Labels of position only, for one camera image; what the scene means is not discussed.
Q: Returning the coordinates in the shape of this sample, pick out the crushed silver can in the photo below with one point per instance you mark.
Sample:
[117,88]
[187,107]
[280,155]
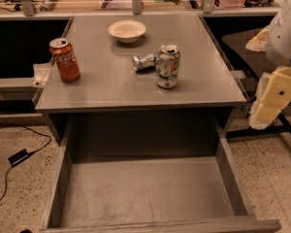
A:
[143,62]

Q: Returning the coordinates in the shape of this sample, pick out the open grey top drawer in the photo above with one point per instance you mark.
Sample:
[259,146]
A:
[148,172]

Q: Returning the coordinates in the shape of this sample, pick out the grey drawer cabinet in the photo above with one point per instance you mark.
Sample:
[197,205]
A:
[109,82]

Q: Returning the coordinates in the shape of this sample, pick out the green white soda can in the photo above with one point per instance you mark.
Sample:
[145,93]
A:
[167,66]

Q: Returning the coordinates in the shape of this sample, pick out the black power adapter with cable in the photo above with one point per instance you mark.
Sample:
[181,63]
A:
[22,155]

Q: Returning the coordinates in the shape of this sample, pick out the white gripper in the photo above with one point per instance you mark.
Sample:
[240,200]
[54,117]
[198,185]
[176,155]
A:
[283,39]

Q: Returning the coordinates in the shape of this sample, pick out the white bowl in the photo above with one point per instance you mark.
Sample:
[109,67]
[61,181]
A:
[127,31]

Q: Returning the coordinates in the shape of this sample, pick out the orange coke can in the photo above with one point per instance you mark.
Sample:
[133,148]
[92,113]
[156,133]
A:
[63,53]

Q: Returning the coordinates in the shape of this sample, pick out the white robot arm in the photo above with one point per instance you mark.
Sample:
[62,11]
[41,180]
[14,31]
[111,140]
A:
[273,91]

